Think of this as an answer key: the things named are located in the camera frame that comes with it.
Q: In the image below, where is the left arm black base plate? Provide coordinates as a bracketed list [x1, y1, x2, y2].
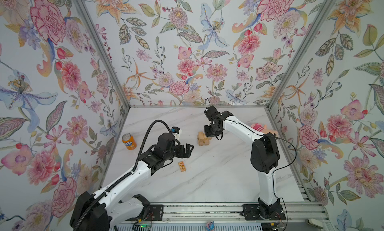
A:
[129, 205, 164, 222]

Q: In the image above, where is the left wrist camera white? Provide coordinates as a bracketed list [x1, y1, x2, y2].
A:
[171, 126, 182, 140]

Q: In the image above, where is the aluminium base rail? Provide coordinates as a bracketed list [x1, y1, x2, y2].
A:
[152, 201, 330, 224]

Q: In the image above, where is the small colourful object on rail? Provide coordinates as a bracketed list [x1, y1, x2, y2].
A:
[206, 221, 215, 231]

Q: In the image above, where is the orange soda can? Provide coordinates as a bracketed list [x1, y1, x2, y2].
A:
[122, 133, 137, 150]

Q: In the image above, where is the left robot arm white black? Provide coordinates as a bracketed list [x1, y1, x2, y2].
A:
[70, 133, 194, 231]

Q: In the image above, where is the pink plush doll toy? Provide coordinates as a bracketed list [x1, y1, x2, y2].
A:
[251, 123, 278, 136]

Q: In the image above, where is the plain wood block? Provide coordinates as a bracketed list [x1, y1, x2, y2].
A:
[198, 132, 205, 142]

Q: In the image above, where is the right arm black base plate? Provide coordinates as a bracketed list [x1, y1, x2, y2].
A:
[242, 204, 287, 221]

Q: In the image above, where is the white object bottom right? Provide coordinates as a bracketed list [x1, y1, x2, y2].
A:
[306, 219, 324, 230]

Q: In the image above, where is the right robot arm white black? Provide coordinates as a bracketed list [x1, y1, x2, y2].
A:
[204, 106, 282, 220]

